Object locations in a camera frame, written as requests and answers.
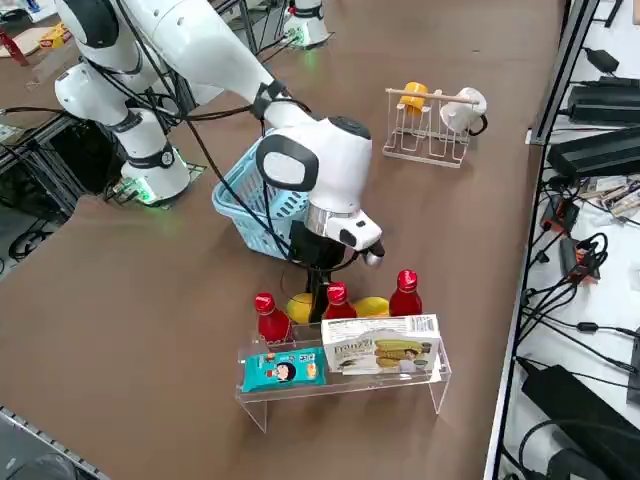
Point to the yellow cardboard box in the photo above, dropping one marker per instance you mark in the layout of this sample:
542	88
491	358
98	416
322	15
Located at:
55	35

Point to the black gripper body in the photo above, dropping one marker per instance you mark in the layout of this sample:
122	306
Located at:
320	250

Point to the yellow star fruit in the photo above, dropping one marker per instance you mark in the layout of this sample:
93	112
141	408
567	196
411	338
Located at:
372	306

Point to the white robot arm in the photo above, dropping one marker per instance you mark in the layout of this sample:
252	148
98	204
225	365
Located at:
310	20
200	50

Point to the blue plastic basket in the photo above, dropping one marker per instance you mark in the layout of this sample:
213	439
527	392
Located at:
250	220

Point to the aluminium frame post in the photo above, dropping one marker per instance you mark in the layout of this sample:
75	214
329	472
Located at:
565	65

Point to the teal snack packet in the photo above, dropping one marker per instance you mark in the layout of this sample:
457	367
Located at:
285	371

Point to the white biscuit box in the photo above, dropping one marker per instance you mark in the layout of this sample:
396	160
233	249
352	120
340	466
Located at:
380	345

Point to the yellow oval fruit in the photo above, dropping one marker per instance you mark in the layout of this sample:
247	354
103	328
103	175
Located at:
297	307

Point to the black and orange device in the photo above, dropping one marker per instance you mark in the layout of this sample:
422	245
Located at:
562	215

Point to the yellow cup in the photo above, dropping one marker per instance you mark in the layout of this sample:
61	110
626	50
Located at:
412	100

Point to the red drink bottle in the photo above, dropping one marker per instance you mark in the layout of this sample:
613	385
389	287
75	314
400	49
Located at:
340	302
272	325
406	297

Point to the white mug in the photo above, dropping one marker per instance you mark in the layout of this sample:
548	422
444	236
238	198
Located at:
462	110

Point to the clear acrylic rack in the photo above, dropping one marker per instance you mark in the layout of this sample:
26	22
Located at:
350	387

